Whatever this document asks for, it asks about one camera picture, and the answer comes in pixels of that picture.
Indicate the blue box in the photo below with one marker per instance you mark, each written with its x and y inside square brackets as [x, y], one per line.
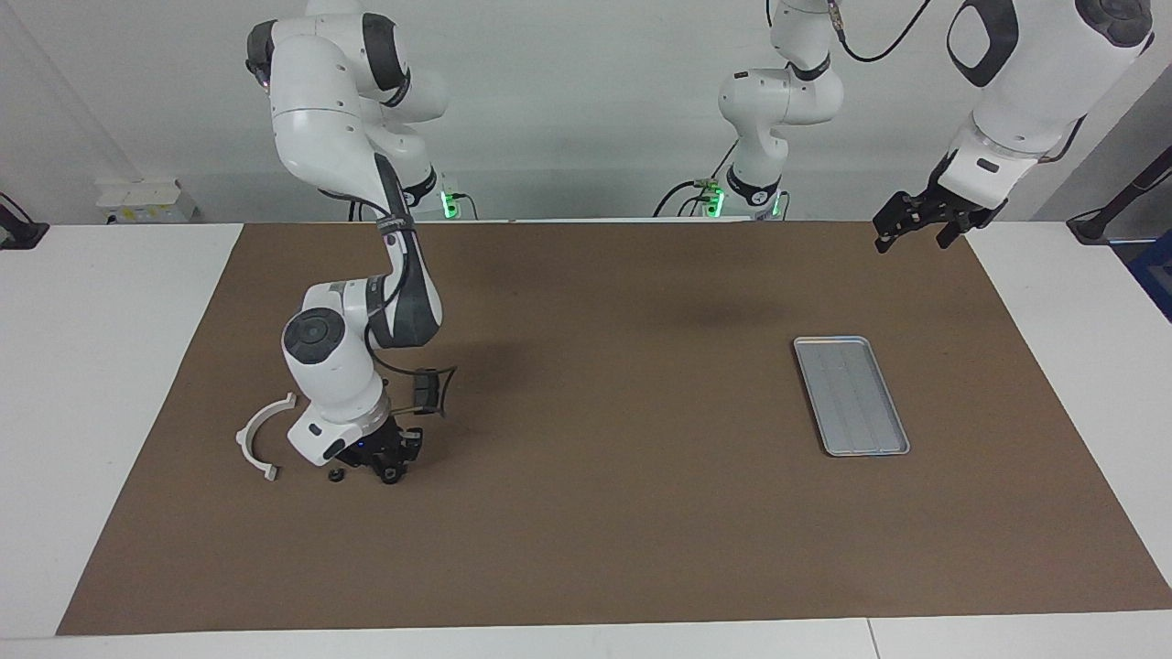
[1155, 275]

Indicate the silver metal tray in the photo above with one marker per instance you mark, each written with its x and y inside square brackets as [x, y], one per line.
[851, 403]

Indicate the white curved plastic bracket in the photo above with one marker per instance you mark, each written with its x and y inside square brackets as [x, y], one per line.
[249, 430]

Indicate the black table clamp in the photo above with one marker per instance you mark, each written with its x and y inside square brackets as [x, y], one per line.
[20, 233]

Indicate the black stand with foot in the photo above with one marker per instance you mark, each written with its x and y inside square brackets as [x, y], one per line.
[1112, 215]

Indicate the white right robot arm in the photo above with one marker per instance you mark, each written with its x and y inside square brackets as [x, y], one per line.
[320, 119]

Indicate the short grey brake pad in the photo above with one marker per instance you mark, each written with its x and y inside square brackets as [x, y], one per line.
[426, 394]

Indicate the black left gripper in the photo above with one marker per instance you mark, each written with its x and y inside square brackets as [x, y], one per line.
[948, 203]

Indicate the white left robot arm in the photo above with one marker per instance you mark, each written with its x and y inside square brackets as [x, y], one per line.
[778, 101]

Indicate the brown table mat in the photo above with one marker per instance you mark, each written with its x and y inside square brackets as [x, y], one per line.
[595, 531]

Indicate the white power strip box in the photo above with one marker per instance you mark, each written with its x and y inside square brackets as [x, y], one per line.
[146, 201]

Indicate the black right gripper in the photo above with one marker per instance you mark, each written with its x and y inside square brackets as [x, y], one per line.
[389, 439]

